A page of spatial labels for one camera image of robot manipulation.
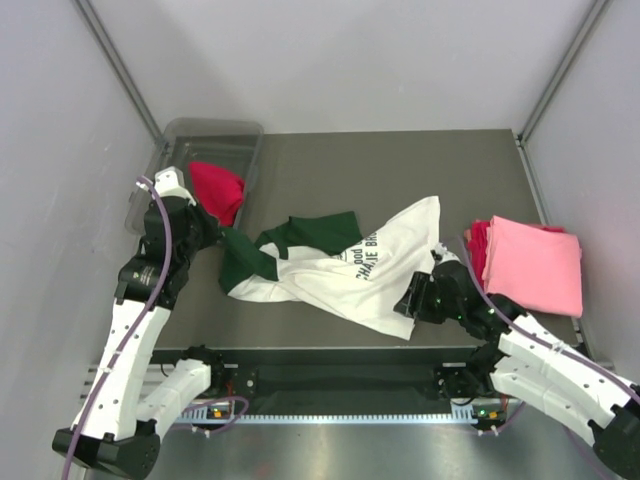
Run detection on pink t-shirt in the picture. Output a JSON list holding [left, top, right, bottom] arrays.
[[483, 216, 583, 318]]

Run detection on white and green t-shirt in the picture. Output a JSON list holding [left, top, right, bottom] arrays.
[[219, 196, 441, 340]]

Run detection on crimson red t-shirt in bin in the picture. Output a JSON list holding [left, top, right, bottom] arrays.
[[189, 162, 245, 227]]

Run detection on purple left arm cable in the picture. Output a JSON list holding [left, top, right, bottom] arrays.
[[62, 174, 251, 480]]

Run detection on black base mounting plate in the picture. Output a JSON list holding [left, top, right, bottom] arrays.
[[189, 348, 526, 404]]

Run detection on aluminium frame post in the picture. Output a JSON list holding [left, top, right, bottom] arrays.
[[515, 0, 612, 149], [71, 0, 164, 145]]

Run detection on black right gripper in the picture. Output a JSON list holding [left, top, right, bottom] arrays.
[[394, 271, 464, 324]]

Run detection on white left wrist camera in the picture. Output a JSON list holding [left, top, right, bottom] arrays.
[[136, 167, 197, 208]]

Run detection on clear grey plastic bin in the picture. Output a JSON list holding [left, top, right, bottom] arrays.
[[146, 118, 264, 228]]

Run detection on right aluminium frame post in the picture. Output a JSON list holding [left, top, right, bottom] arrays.
[[515, 0, 612, 149]]

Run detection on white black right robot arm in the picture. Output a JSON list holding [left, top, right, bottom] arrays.
[[394, 257, 639, 479]]

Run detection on grey slotted cable duct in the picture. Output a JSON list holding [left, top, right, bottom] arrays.
[[179, 399, 506, 426]]

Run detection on left aluminium frame post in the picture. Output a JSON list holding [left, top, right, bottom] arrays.
[[71, 0, 164, 145]]

